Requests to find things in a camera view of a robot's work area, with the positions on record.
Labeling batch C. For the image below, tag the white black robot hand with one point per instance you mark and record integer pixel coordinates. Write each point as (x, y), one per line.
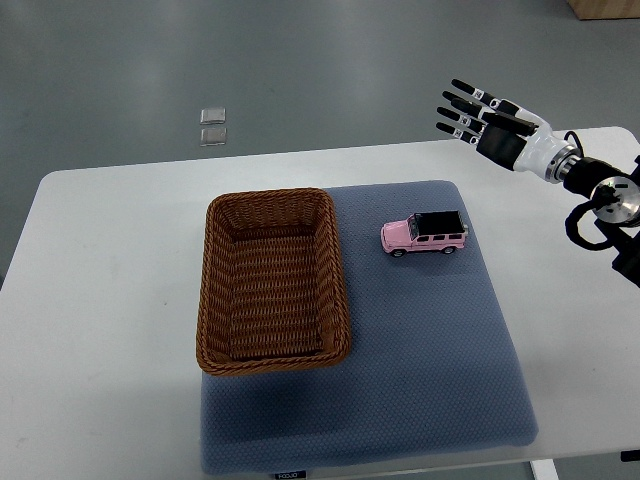
(507, 134)

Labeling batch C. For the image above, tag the pink toy car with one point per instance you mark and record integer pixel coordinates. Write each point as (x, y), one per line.
(440, 231)

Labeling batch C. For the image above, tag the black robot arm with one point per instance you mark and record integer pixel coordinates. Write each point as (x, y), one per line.
(612, 196)

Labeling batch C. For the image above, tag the brown wicker basket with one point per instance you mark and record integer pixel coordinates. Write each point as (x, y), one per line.
(273, 295)

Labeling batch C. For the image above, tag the wooden box corner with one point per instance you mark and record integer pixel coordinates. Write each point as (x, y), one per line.
(605, 9)

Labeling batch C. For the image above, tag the blue grey cushion mat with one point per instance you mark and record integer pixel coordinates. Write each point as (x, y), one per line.
(432, 367)

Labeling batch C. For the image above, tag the upper silver floor plate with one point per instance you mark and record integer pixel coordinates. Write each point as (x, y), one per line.
(213, 115)

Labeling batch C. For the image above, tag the white table leg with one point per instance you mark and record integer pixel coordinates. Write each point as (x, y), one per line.
(544, 470)

